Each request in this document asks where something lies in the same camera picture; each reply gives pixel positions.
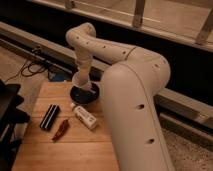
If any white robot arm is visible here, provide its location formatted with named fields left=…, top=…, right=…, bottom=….
left=66, top=23, right=175, bottom=171

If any red chili pepper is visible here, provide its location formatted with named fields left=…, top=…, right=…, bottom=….
left=52, top=119, right=69, bottom=141

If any dark ceramic bowl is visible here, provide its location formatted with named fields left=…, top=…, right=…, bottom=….
left=70, top=83, right=100, bottom=105

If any black cable on floor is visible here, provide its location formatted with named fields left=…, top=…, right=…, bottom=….
left=4, top=46, right=54, bottom=83

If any blue object behind table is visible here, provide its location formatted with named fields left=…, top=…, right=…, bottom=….
left=49, top=74, right=66, bottom=82

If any black rectangular box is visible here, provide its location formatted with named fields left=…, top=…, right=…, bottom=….
left=40, top=104, right=60, bottom=131

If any wooden board table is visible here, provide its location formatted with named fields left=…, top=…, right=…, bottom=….
left=12, top=82, right=119, bottom=171

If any white plastic bottle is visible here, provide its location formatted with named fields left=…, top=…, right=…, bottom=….
left=71, top=103, right=98, bottom=130

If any black chair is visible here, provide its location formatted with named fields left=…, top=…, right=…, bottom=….
left=0, top=79, right=30, bottom=171

